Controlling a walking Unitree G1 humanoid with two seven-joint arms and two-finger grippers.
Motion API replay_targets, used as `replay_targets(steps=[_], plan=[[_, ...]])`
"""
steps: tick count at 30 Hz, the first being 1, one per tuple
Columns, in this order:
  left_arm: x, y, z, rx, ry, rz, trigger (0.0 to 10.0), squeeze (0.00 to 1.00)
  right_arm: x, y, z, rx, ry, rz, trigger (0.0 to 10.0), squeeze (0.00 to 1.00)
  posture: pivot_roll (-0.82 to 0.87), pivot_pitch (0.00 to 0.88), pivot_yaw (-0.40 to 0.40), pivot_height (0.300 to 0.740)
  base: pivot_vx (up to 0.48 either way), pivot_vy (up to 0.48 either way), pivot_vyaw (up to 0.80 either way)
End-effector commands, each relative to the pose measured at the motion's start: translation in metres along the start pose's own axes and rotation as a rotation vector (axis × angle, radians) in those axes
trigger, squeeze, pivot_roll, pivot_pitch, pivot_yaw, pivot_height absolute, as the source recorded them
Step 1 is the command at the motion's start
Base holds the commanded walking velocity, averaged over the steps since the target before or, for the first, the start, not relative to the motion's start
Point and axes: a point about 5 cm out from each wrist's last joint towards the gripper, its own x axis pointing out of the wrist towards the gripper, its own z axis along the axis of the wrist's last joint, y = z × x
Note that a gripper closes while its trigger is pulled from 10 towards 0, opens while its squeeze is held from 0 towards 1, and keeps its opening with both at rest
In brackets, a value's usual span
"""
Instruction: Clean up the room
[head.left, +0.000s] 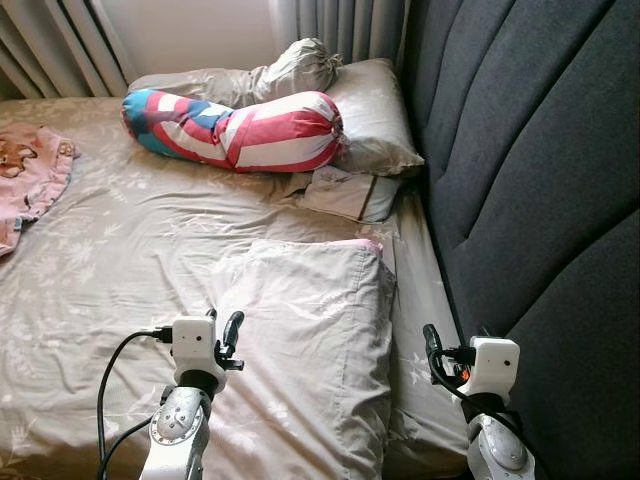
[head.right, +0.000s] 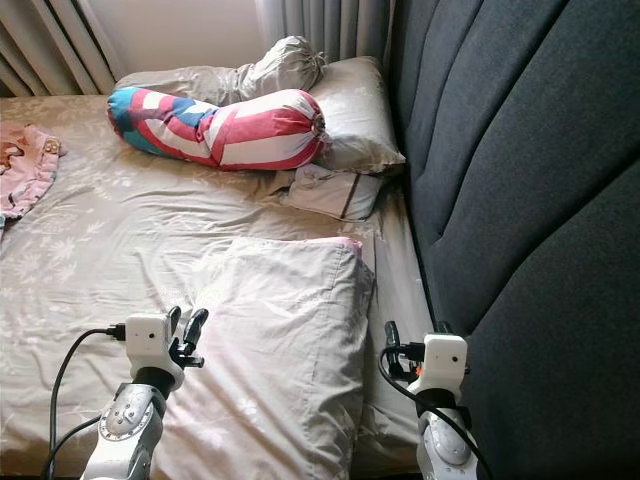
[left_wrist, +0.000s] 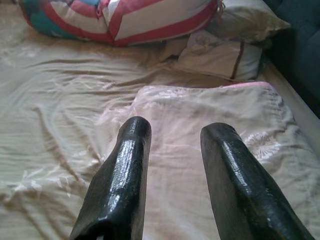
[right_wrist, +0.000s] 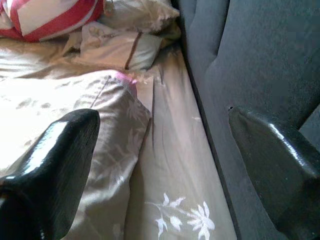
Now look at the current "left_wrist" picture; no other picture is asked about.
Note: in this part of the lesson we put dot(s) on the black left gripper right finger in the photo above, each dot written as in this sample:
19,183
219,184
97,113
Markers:
237,187

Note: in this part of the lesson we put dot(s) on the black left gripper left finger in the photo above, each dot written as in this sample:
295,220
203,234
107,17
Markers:
117,180

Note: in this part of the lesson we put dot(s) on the pale pink floral pillow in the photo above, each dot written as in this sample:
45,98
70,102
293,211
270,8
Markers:
187,112

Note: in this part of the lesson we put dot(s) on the beige floral bed sheet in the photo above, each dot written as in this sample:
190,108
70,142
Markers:
62,100

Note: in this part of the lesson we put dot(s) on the white bed mattress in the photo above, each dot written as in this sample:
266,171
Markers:
295,100

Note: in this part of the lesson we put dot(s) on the small white folded cloth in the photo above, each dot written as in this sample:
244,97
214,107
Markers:
215,57

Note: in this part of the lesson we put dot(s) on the dark navy upholstered sofa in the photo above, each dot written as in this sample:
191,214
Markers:
305,50

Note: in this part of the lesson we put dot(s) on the red white blue striped pillow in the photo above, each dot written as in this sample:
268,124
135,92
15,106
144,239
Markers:
150,22

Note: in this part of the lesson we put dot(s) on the grey floral pillow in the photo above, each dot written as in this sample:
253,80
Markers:
245,22

